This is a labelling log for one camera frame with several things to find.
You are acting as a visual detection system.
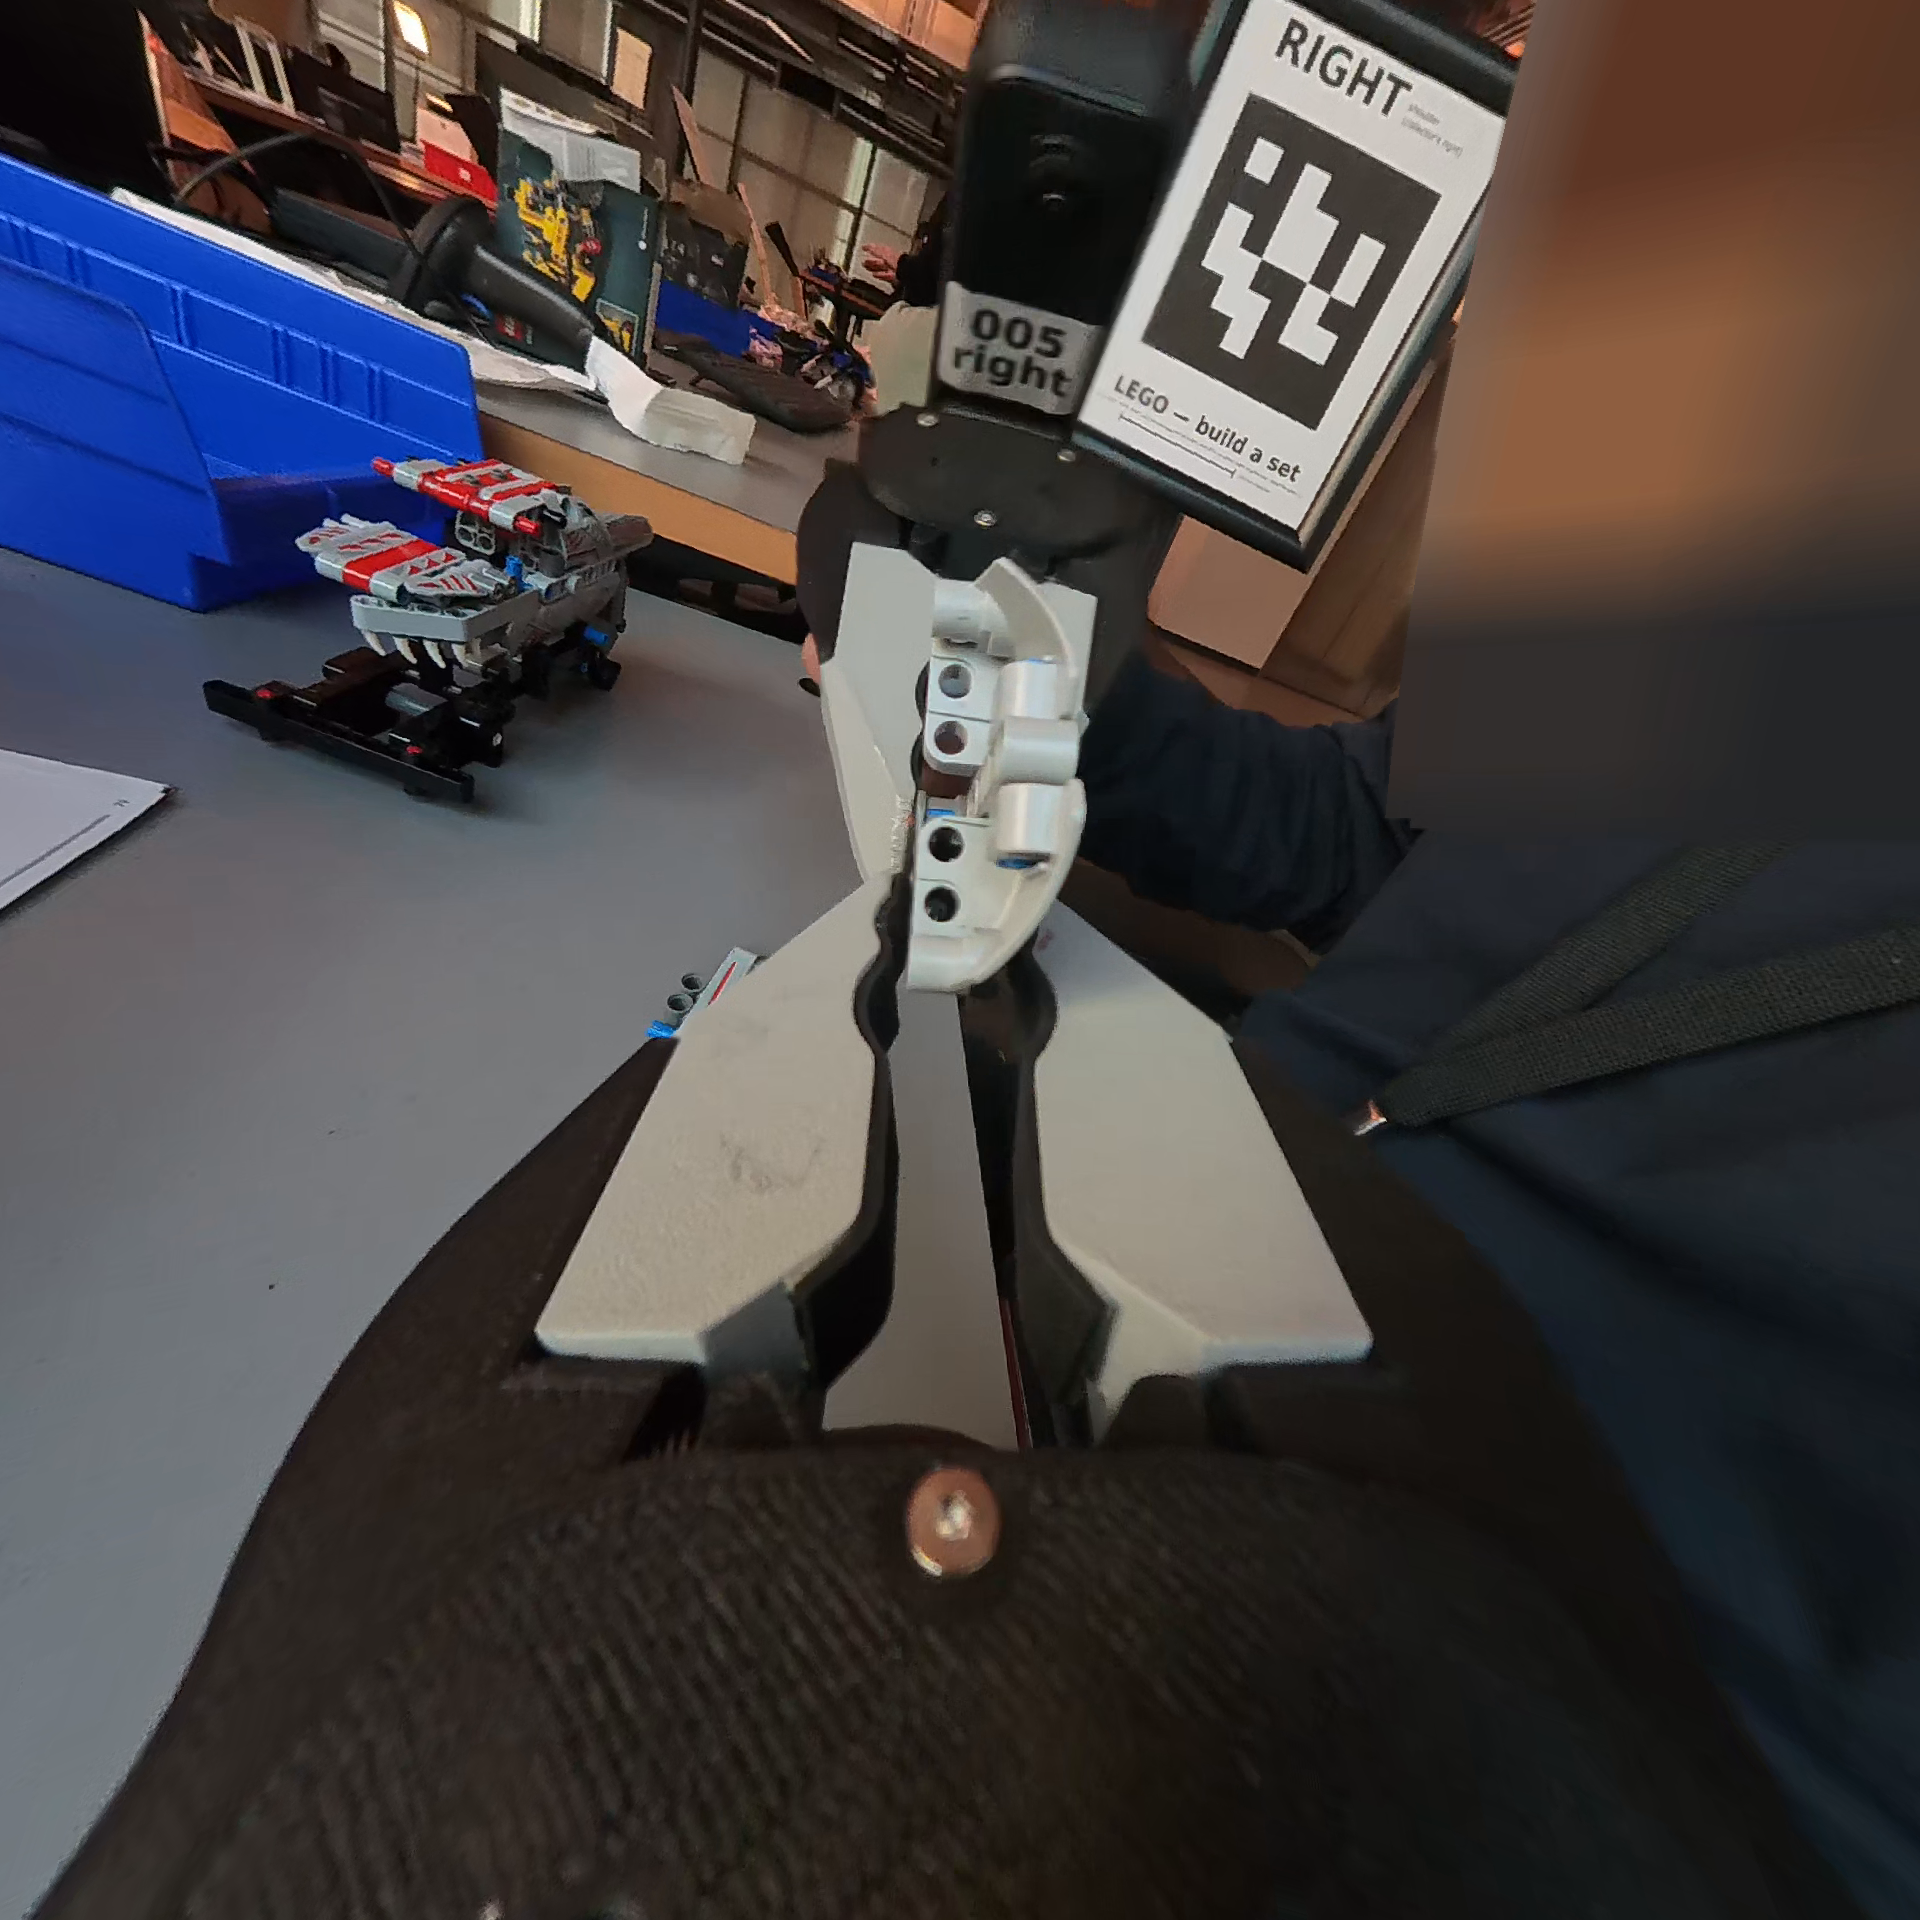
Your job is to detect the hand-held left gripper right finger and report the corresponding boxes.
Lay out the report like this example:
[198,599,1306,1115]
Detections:
[966,912,1375,1444]

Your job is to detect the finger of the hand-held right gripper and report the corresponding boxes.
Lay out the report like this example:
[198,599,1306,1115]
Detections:
[819,540,942,890]

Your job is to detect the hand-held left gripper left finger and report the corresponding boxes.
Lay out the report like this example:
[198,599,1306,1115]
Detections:
[535,875,904,1432]

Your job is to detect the grey lego beam blue pins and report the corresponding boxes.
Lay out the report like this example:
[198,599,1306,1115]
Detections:
[644,944,760,1048]

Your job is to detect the grey red lego body assembly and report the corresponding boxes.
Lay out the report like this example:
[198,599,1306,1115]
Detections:
[895,559,1093,994]

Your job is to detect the person's right forearm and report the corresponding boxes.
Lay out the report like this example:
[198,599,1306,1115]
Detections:
[1076,656,1421,951]

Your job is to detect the grey red black lego vehicle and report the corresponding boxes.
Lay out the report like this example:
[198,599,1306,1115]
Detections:
[200,456,655,807]

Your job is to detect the green yellow lego box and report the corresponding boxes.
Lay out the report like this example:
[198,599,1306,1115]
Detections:
[496,129,663,365]

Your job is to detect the brown cardboard box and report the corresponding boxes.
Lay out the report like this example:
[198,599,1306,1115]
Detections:
[1151,504,1419,724]

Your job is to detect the grey workbench with wooden edge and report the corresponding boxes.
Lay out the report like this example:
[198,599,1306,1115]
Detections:
[478,359,845,589]

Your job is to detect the black keyboard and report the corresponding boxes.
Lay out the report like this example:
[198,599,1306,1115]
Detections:
[661,337,860,440]

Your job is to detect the crumpled white tissue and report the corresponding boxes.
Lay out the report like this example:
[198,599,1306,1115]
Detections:
[583,337,759,465]

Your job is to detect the person in navy clothes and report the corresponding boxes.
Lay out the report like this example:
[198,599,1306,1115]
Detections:
[1230,840,1920,1920]

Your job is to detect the black barcode scanner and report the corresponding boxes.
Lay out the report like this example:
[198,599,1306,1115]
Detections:
[386,194,602,356]

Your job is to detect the white paper sheet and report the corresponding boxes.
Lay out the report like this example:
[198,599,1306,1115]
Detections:
[0,745,176,915]

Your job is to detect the blue plastic storage bin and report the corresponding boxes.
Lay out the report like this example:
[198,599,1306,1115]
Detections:
[0,152,484,616]

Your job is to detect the background storage shelving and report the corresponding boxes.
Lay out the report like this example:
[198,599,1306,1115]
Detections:
[141,0,506,204]

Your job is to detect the black lanyard strap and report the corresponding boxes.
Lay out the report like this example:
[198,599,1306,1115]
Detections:
[1352,840,1920,1137]

